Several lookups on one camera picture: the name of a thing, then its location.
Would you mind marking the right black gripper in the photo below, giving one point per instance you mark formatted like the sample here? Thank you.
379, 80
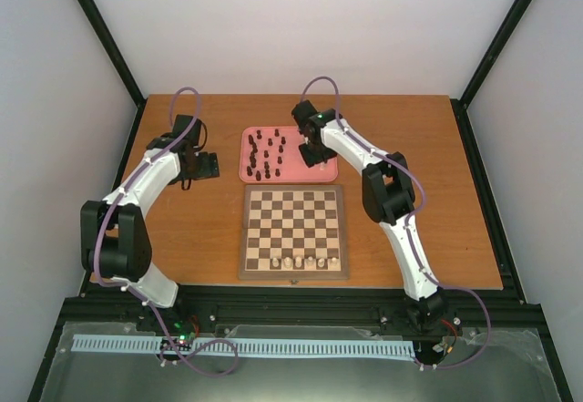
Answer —
311, 161

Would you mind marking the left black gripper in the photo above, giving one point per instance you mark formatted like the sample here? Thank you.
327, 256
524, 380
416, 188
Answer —
209, 168

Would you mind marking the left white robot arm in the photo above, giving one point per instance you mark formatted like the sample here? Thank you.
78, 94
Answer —
115, 245

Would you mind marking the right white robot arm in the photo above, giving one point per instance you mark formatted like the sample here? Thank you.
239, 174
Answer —
387, 194

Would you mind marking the wooden chess board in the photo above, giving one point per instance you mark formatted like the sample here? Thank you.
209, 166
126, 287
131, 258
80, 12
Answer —
293, 220

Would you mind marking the pink plastic tray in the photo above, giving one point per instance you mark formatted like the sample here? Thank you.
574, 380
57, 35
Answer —
272, 155

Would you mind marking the light blue cable duct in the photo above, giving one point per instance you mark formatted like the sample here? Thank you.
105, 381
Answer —
246, 347

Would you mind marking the black aluminium frame base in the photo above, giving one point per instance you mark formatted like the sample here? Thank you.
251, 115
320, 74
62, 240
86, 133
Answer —
295, 307

